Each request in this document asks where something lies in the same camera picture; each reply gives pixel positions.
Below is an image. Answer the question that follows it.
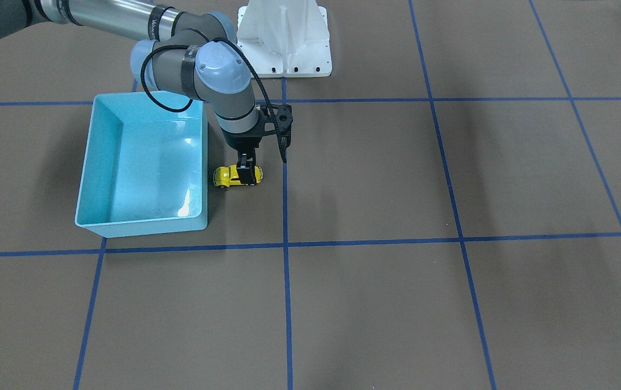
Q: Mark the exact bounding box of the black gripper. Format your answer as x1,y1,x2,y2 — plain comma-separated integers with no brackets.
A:
222,127,266,186

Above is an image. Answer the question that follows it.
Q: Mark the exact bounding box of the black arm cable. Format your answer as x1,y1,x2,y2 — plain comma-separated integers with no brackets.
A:
140,37,288,164

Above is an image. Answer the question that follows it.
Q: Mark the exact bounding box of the light blue plastic bin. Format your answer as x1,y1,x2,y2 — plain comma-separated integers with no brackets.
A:
75,92,208,238

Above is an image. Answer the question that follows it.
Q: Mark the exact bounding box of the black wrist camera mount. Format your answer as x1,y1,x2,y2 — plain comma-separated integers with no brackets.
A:
258,103,294,153

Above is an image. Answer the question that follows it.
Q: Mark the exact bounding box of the white camera stand pedestal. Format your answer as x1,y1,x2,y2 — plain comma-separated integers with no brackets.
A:
237,1,333,77

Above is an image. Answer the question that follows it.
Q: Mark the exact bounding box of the yellow beetle toy car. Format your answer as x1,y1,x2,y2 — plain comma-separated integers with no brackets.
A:
213,165,264,189

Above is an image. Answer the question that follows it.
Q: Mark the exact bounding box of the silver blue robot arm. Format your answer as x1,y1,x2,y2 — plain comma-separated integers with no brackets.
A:
0,1,265,186

